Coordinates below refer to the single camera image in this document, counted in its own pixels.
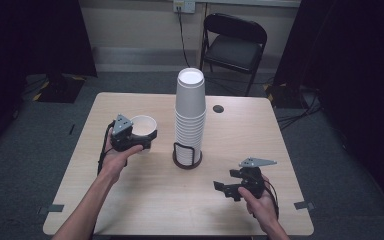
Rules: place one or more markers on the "person's left hand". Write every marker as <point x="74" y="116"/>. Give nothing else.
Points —
<point x="115" y="163"/>

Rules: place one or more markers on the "small black tape piece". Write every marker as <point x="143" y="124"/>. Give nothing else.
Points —
<point x="72" y="129"/>

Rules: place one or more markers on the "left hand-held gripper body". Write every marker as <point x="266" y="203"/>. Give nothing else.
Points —
<point x="122" y="131"/>

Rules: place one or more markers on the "black curtain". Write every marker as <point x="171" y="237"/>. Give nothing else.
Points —
<point x="20" y="50"/>
<point x="356" y="83"/>

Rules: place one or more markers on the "person's right hand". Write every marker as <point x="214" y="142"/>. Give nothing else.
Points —
<point x="261" y="208"/>

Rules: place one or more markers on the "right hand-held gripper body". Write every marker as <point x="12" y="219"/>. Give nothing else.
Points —
<point x="251" y="176"/>

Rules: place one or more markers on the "stack of white paper cups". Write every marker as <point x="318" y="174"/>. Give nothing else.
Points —
<point x="190" y="110"/>

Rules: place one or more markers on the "grey tape strip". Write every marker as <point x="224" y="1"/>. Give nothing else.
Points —
<point x="51" y="209"/>
<point x="303" y="205"/>

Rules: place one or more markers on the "black stand base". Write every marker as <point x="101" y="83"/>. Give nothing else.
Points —
<point x="285" y="96"/>
<point x="60" y="89"/>

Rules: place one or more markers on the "white wall socket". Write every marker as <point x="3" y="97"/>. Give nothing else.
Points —
<point x="184" y="6"/>

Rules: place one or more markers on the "black folding chair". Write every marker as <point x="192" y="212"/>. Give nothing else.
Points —
<point x="235" y="50"/>

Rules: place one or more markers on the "single white paper cup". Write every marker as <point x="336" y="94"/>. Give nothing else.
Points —
<point x="143" y="126"/>

